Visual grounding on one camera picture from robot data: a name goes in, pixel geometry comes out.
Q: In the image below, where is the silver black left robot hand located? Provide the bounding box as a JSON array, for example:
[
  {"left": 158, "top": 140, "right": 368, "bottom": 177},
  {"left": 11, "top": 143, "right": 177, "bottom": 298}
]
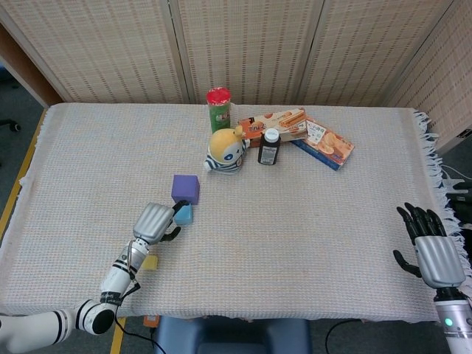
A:
[{"left": 131, "top": 200, "right": 189, "bottom": 246}]

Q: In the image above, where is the medium light blue foam cube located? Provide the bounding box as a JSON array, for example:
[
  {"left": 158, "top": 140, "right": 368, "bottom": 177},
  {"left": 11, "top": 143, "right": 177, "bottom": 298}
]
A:
[{"left": 173, "top": 203, "right": 195, "bottom": 226}]

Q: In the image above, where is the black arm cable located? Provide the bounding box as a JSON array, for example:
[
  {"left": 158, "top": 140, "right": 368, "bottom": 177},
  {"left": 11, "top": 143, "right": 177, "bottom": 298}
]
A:
[{"left": 112, "top": 276, "right": 167, "bottom": 354}]

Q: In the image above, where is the dark juice bottle white cap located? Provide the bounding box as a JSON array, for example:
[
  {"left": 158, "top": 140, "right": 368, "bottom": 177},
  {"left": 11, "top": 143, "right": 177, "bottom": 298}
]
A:
[{"left": 257, "top": 128, "right": 282, "bottom": 167}]

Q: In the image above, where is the dark blue padded seat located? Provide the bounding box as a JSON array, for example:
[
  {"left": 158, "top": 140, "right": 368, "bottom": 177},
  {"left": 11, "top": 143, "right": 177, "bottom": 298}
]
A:
[{"left": 153, "top": 316, "right": 313, "bottom": 354}]

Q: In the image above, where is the brown wooden board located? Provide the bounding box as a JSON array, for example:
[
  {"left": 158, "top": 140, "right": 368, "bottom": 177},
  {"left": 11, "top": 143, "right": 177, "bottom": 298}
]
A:
[{"left": 0, "top": 24, "right": 66, "bottom": 108}]

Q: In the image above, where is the yellow plush toy striped shirt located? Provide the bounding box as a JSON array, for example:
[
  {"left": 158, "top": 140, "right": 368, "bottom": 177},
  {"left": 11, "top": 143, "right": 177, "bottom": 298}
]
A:
[{"left": 204, "top": 125, "right": 251, "bottom": 176}]

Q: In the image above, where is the beige woven folding screen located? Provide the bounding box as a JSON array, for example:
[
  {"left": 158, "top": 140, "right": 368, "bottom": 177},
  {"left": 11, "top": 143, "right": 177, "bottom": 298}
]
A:
[{"left": 0, "top": 0, "right": 472, "bottom": 145}]

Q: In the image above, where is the large purple foam cube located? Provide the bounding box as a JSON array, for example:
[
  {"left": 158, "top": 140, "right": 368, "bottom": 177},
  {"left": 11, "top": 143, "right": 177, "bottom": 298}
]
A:
[{"left": 171, "top": 174, "right": 201, "bottom": 206}]

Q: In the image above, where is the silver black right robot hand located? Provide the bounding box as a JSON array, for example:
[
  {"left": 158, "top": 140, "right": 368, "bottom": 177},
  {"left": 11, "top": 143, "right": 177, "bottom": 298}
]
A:
[{"left": 392, "top": 201, "right": 466, "bottom": 289}]

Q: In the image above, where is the blue biscuit box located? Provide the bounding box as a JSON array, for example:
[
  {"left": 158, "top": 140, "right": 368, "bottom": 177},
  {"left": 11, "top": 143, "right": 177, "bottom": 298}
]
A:
[{"left": 289, "top": 116, "right": 355, "bottom": 172}]

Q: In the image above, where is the black floor cable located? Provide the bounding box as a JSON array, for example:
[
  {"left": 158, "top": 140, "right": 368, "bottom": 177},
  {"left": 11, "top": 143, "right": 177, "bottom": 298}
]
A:
[{"left": 325, "top": 319, "right": 366, "bottom": 354}]

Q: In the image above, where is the orange wafer snack box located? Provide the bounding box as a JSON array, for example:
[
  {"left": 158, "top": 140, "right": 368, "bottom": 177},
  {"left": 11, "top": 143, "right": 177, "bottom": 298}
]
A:
[{"left": 237, "top": 108, "right": 309, "bottom": 148}]

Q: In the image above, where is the white woven tablecloth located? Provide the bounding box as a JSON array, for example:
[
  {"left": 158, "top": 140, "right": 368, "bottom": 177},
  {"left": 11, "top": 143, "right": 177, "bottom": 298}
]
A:
[{"left": 18, "top": 102, "right": 469, "bottom": 324}]

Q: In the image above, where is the green chips can red lid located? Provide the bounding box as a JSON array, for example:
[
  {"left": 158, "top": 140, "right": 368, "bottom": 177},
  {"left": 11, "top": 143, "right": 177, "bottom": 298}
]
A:
[{"left": 206, "top": 87, "right": 235, "bottom": 134}]

